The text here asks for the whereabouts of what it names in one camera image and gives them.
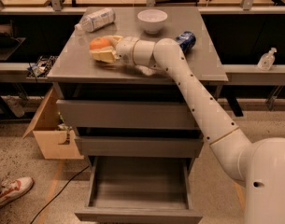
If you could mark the orange fruit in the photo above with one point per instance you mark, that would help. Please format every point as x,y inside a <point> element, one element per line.
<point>99,43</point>

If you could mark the clear plastic water bottle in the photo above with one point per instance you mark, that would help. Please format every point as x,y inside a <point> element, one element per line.
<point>96,20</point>

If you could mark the tray of small parts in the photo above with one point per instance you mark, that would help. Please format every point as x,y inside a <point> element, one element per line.
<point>41,67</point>

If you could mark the white ceramic bowl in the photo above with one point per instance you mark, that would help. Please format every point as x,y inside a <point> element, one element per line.
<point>152,21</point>

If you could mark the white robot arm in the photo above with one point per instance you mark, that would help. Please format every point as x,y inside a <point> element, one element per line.
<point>260,166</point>

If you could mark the white red sneaker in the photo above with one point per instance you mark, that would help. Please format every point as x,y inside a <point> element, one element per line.
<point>10,191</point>

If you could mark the grey open bottom drawer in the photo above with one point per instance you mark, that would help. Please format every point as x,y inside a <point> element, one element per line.
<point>125,190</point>

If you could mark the blue soda can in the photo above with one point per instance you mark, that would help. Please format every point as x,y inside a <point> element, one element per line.
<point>186,41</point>

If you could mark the grey middle drawer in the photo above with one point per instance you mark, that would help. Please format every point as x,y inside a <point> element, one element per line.
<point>138,147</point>

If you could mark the grey drawer cabinet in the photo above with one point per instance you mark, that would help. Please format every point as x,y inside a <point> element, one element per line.
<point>77,76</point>

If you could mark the grey top drawer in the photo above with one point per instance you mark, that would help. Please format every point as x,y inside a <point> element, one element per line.
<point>132,115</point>

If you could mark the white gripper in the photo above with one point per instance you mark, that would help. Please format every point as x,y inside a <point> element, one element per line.
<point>124,49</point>

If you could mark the cardboard box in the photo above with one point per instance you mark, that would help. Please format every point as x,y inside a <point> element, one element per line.
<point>54,142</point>

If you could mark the clear hand sanitizer bottle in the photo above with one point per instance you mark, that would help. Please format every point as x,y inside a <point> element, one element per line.
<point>267,60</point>

